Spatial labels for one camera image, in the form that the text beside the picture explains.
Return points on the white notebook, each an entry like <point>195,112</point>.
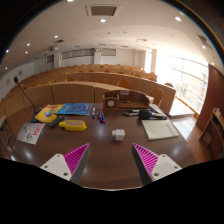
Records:
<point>160,129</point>

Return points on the large square ceiling vent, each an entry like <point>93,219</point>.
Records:
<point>103,10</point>

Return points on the blue marker pen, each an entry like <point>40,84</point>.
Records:
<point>100,116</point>
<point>93,112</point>

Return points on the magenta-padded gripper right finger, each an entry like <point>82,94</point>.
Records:
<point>146,160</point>

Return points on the wooden auditorium seat rows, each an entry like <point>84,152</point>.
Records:
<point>83,75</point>

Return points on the wooden desk organizer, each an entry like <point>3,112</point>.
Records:
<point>126,100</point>

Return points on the black capped white marker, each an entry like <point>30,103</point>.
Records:
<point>130,114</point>
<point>134,110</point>

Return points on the black handheld microphone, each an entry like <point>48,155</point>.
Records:
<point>145,114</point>

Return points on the blue booklet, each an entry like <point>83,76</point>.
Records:
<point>76,108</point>

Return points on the small ceiling air vent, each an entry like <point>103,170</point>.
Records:
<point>203,40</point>

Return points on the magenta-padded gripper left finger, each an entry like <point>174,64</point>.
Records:
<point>76,158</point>

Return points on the black remote control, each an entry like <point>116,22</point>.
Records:
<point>56,121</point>

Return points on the recessed ceiling lights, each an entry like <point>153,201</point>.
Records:
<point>103,20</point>

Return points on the white charger block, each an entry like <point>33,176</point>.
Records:
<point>119,134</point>

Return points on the black metal frame chair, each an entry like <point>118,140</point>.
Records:
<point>6,131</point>

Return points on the wooden shelf unit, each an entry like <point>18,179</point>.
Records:
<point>213,133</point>

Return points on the yellow booklet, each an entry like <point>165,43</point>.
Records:
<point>48,113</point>

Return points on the black gooseneck microphone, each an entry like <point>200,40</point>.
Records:
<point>26,96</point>

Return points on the large glass window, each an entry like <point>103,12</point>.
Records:
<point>185,80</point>

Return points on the white paper with red print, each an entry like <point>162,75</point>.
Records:
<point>30,133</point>

